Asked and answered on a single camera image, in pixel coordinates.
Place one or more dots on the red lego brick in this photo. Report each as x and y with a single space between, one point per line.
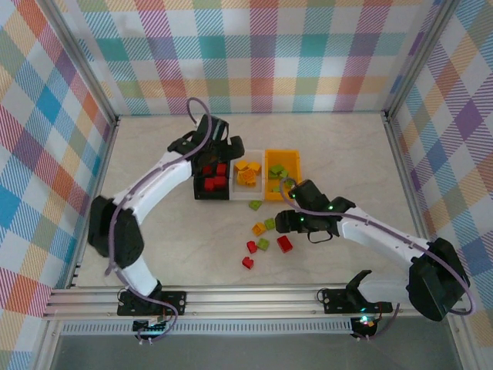
221 169
220 182
251 246
208 169
248 262
210 184
285 244

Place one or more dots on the long green lego brick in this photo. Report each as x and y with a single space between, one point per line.
278 169

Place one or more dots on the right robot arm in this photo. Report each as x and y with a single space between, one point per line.
385 235

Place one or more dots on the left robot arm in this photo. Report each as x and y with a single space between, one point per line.
161 181

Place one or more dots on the black plastic bin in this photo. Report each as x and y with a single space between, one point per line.
204 196

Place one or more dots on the yellow plastic bin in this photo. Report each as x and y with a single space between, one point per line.
285 156

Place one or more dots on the white plastic bin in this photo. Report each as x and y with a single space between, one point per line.
248 192

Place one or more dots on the aluminium side rail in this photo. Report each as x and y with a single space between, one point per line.
104 162
404 169

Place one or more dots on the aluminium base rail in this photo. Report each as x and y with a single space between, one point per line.
250 300

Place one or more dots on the aluminium corner post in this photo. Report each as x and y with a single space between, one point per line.
418 58
87 58

